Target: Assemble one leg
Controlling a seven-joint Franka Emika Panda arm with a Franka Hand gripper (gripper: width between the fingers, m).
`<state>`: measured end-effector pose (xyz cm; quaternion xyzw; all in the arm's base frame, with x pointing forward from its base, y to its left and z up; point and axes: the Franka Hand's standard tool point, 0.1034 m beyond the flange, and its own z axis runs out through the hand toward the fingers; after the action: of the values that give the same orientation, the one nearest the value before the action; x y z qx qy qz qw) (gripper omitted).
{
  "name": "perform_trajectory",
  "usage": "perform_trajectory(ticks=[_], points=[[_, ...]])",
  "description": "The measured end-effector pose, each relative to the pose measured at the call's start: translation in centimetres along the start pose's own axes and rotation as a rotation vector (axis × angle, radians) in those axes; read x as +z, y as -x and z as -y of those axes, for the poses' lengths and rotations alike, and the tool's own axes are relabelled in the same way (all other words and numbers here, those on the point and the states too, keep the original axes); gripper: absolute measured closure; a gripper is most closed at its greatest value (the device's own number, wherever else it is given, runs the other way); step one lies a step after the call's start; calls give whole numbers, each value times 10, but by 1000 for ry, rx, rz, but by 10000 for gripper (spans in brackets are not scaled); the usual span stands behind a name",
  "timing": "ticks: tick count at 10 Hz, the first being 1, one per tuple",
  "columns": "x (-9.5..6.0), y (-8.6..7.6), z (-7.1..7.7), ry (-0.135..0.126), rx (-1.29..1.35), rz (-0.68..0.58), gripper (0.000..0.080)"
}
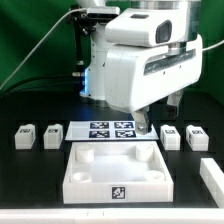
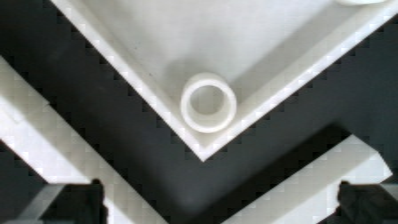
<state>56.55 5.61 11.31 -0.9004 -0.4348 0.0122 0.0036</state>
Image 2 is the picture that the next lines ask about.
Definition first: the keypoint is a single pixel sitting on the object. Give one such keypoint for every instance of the white square tabletop part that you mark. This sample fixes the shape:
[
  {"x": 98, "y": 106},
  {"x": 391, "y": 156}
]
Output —
[{"x": 265, "y": 42}]

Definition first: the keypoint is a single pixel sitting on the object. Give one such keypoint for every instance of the white L-shaped obstacle fence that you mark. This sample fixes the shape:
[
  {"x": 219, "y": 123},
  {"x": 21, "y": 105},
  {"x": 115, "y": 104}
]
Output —
[{"x": 41, "y": 138}]

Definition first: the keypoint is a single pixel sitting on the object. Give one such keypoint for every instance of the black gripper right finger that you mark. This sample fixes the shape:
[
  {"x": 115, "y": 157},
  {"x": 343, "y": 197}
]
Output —
[{"x": 366, "y": 204}]

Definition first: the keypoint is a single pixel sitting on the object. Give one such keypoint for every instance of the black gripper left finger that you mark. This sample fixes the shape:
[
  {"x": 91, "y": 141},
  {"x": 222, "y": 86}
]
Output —
[{"x": 66, "y": 204}]

